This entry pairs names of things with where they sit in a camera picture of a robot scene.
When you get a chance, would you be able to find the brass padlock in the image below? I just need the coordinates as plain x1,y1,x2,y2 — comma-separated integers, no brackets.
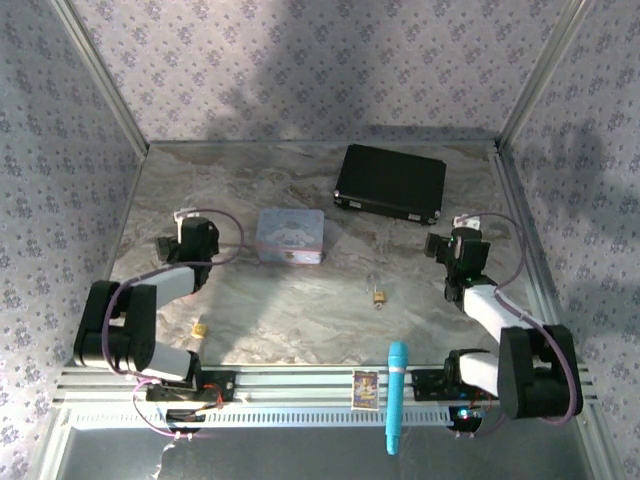
366,273,389,305

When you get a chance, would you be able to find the pastel cartoon tin box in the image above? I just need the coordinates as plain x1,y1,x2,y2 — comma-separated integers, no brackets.
255,208,326,266

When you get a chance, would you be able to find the black hard case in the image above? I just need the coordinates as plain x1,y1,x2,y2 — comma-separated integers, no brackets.
332,143,448,225

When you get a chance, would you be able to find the blue marker pen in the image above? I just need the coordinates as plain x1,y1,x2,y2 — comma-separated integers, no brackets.
383,341,409,456

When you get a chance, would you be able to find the small printed card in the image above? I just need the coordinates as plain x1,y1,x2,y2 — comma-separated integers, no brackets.
351,368,379,412

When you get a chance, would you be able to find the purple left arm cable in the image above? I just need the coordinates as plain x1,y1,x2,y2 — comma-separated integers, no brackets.
102,207,245,441

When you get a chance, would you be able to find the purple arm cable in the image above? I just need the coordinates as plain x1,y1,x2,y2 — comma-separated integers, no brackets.
457,212,576,440
102,207,245,441

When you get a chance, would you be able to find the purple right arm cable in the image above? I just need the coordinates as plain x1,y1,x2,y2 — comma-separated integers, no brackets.
457,212,576,440

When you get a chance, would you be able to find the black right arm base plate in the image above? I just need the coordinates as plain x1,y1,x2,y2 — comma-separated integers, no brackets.
410,368,504,401

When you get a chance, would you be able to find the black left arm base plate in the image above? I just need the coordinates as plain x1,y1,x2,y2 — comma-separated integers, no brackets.
144,372,237,404

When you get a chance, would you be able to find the aluminium mounting rail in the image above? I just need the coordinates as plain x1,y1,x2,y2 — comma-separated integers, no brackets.
52,363,599,404

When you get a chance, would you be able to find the aluminium corner post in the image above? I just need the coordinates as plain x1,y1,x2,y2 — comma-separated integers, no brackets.
497,0,596,146
49,0,150,151

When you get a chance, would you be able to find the white slotted cable duct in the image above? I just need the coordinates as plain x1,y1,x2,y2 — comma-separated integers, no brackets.
72,405,454,430

